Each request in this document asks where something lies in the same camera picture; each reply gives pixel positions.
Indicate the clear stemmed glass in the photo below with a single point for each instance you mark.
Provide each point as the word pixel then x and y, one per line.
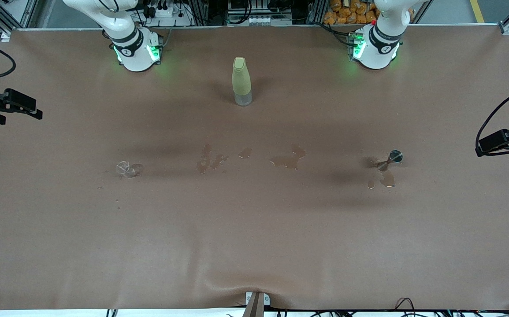
pixel 396 156

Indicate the small clear glass beaker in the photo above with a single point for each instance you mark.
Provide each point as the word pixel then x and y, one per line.
pixel 126 169

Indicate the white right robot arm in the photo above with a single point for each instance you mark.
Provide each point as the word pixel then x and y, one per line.
pixel 135 48

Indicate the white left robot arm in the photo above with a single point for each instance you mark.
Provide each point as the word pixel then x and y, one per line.
pixel 377 48

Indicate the white power strip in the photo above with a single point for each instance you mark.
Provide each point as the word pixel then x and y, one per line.
pixel 164 12

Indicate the long brown liquid puddle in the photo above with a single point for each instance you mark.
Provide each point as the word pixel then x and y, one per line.
pixel 203 165

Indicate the pile of orange packets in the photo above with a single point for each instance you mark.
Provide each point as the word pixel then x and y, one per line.
pixel 342 15

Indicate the wide brown liquid puddle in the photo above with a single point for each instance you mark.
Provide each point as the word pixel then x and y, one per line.
pixel 289 162

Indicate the yellow-green capped bottle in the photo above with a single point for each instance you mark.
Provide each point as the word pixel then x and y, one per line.
pixel 241 79

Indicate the small brown liquid puddle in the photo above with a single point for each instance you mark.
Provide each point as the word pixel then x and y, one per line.
pixel 245 153

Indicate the brown table mat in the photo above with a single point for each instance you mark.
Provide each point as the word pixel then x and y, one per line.
pixel 254 229

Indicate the metal table edge bracket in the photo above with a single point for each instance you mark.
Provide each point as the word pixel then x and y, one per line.
pixel 256 306

